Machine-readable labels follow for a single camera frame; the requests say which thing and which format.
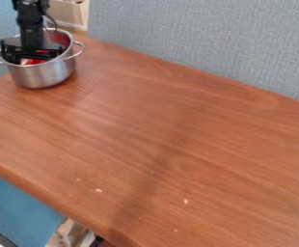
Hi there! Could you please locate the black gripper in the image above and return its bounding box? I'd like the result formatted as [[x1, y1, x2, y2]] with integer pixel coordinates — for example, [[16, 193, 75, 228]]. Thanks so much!
[[0, 13, 64, 65]]

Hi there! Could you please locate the red plastic block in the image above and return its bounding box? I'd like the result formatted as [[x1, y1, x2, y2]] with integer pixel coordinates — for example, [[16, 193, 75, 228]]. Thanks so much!
[[20, 50, 51, 66]]

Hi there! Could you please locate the stainless steel pot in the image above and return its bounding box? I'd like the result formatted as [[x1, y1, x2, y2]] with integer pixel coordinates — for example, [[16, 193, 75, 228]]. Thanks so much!
[[0, 28, 86, 89]]

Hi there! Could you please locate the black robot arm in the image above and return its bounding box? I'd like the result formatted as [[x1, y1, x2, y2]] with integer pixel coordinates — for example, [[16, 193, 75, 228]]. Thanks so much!
[[0, 0, 64, 65]]

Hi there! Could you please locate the beige wooden cabinet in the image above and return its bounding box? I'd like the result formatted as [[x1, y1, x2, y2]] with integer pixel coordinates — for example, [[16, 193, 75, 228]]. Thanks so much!
[[50, 0, 91, 32]]

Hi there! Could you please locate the black cable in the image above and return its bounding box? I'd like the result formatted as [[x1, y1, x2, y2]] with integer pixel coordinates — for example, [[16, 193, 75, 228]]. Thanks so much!
[[42, 13, 59, 35]]

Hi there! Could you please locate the white frame under table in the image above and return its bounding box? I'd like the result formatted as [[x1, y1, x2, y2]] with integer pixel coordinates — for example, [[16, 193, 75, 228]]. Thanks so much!
[[46, 219, 95, 247]]

